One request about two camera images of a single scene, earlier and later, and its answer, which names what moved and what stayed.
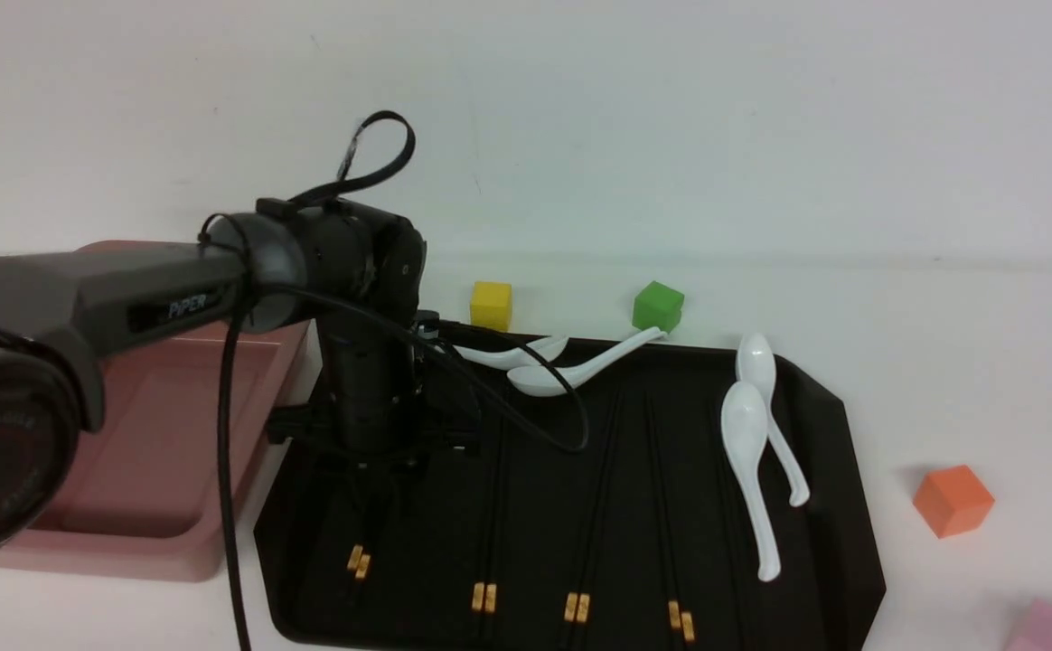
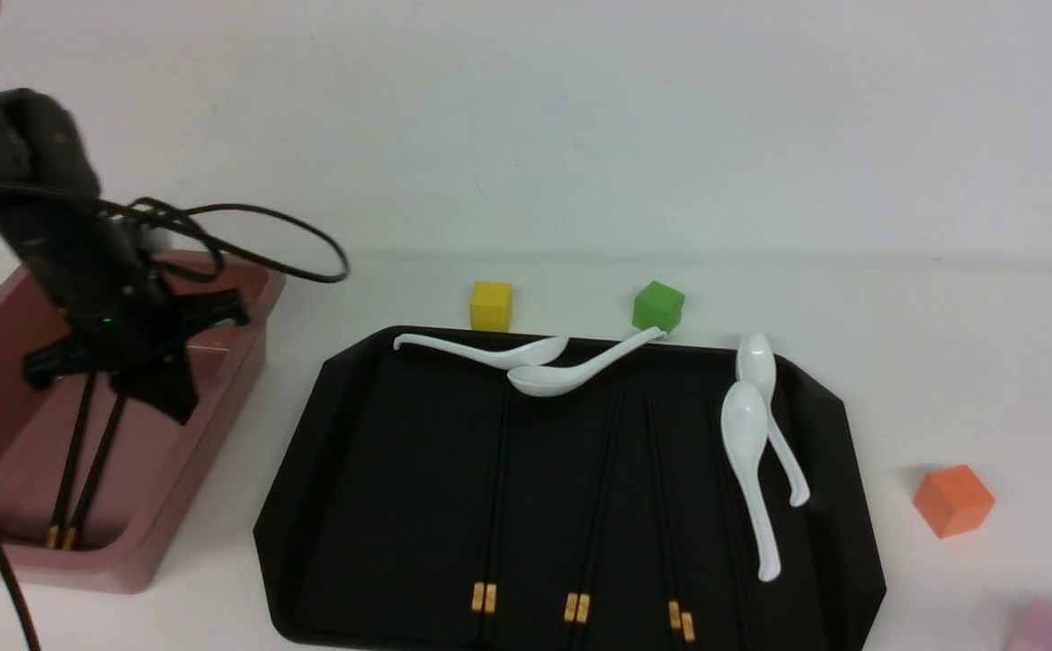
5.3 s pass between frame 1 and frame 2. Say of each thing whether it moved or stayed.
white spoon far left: stayed
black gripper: moved
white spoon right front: stayed
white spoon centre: stayed
